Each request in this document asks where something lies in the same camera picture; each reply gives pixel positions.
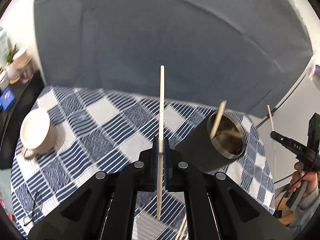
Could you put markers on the black steel tumbler cup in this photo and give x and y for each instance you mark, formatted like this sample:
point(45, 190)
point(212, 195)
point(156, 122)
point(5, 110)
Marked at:
point(209, 154)

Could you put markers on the blue box on shelf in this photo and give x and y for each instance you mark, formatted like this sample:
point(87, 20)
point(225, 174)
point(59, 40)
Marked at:
point(7, 99)

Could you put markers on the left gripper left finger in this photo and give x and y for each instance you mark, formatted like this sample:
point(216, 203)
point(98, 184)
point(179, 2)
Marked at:
point(154, 162)

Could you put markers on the beige ceramic mug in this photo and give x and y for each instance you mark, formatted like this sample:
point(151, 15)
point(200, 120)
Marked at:
point(38, 134)

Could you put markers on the wooden chopstick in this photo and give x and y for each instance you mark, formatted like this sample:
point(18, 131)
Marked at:
point(270, 118)
point(217, 120)
point(182, 229)
point(160, 142)

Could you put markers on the grey sofa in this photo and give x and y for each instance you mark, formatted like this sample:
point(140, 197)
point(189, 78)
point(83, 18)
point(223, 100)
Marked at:
point(247, 52)

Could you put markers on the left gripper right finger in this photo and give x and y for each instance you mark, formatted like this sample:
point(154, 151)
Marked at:
point(167, 160)

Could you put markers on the blue white patterned tablecloth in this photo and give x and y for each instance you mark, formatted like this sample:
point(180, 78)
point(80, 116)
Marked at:
point(106, 131)

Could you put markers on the potted plant white pot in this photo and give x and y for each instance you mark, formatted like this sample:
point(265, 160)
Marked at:
point(16, 61)

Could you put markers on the wooden chopstick on table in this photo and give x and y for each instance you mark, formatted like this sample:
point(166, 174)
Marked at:
point(182, 229)

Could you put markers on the wooden chopstick in cup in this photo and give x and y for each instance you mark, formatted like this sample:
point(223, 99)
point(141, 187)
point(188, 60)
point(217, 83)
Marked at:
point(217, 120)

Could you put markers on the person's right hand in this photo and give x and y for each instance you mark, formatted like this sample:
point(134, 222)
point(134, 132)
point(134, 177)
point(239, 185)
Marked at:
point(311, 177)

